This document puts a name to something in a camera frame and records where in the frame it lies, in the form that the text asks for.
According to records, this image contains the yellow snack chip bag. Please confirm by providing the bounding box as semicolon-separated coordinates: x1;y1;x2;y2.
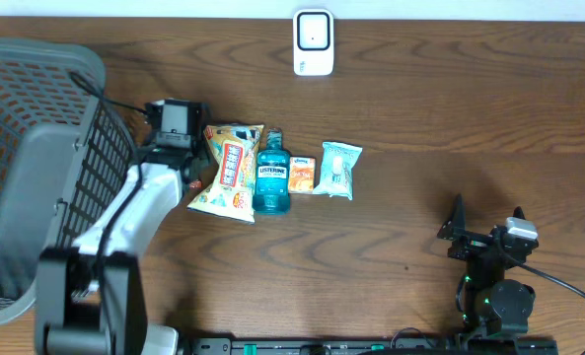
187;124;264;224

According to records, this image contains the blue Listerine mouthwash bottle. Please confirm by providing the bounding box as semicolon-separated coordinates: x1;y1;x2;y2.
253;128;291;215

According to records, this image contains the orange Kleenex tissue pack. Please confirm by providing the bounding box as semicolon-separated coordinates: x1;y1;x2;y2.
288;157;316;194

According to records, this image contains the mint green wipes pack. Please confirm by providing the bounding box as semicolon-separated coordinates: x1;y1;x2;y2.
313;142;362;200

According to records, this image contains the red brown snack bar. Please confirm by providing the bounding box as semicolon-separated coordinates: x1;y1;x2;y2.
188;179;202;190

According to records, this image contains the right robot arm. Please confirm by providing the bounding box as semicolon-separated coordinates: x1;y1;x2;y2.
437;195;539;350

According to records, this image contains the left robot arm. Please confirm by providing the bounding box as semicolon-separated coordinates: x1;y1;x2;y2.
35;99;210;355

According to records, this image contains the white barcode scanner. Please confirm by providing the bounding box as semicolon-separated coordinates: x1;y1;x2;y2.
293;9;334;76

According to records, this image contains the grey plastic shopping basket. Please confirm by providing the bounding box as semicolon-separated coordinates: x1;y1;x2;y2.
0;37;131;324

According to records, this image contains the left camera cable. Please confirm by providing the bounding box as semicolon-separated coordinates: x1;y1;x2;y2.
67;71;150;297

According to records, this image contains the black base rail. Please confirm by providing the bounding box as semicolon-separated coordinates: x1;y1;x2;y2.
178;337;559;355

